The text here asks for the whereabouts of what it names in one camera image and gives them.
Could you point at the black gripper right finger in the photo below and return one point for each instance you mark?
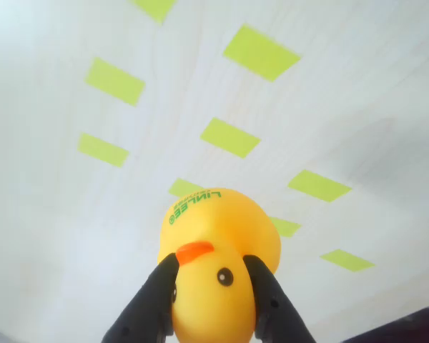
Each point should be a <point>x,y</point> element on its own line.
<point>282,321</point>

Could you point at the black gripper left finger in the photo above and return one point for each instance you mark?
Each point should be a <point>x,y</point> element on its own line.
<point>143,314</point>

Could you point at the yellow rubber duck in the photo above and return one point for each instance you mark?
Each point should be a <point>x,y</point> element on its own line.
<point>214,228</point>

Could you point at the yellow tape strip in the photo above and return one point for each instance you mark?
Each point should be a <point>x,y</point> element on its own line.
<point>153,8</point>
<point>346,261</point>
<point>114,82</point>
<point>287,228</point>
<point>261,53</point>
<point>320,186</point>
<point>230,137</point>
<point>182,187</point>
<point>102,150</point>

